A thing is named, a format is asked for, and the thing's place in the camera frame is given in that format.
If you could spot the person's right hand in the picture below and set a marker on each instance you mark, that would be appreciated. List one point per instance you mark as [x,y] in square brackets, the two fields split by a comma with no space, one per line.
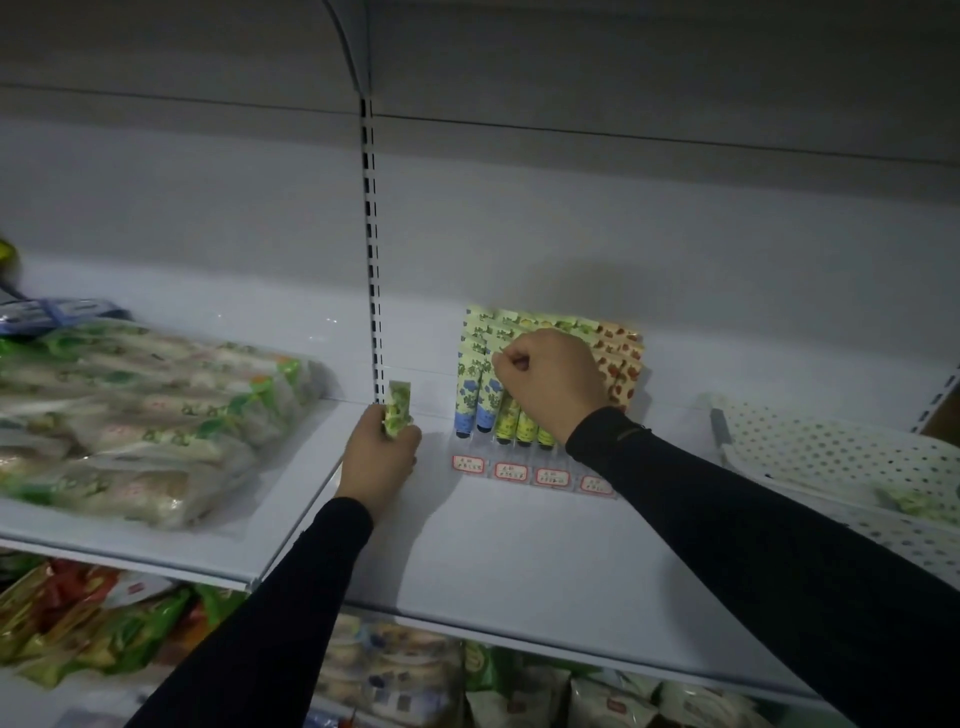
[559,379]

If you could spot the person's left hand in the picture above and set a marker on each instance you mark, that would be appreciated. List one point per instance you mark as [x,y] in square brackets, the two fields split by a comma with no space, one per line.
[375,469]

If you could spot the row of cream tubes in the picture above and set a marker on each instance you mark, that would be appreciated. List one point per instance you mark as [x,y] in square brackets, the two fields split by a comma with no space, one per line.
[622,375]

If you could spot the clear acrylic display rack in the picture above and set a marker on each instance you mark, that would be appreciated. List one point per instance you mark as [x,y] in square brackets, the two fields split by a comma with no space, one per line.
[574,463]

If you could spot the white store shelf unit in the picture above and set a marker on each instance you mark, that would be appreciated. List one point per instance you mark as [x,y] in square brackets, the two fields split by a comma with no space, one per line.
[600,225]

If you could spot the white perforated basket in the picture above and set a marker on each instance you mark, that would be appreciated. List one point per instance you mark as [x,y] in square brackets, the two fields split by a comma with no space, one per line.
[825,457]

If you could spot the person's right forearm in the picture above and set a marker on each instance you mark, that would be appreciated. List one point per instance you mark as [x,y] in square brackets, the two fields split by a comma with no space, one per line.
[772,555]

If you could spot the pile of white sweet bags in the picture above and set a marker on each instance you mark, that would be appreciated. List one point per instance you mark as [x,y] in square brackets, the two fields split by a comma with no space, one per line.
[390,675]

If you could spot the clear bag of green sweets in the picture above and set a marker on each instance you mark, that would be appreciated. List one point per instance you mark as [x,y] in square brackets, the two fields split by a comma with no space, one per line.
[150,427]

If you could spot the blue white packet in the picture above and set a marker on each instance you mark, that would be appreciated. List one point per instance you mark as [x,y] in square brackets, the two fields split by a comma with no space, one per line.
[60,315]

